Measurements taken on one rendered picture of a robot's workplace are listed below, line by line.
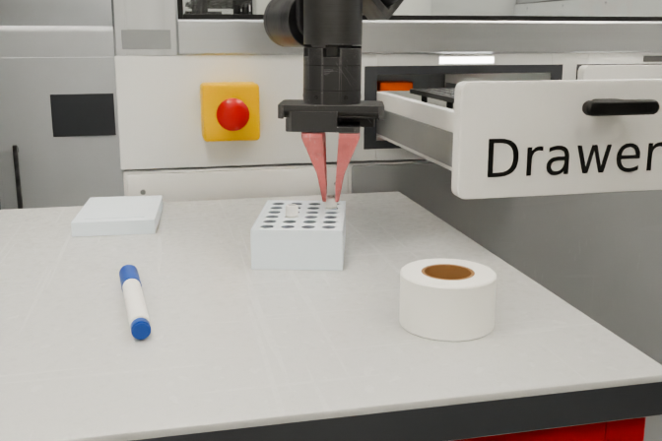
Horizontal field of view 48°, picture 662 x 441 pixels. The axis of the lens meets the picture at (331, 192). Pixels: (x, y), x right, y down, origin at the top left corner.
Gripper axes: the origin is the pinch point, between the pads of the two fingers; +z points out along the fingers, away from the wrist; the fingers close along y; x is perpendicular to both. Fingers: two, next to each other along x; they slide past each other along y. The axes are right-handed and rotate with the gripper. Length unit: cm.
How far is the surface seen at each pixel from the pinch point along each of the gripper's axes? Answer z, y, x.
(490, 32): -16.3, -20.6, -32.0
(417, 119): -6.2, -9.4, -12.6
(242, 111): -6.5, 11.4, -16.4
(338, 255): 3.9, -1.1, 9.0
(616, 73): -11, -39, -35
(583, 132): -6.8, -24.3, 1.7
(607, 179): -2.0, -27.2, 0.9
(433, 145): -4.2, -10.9, -6.3
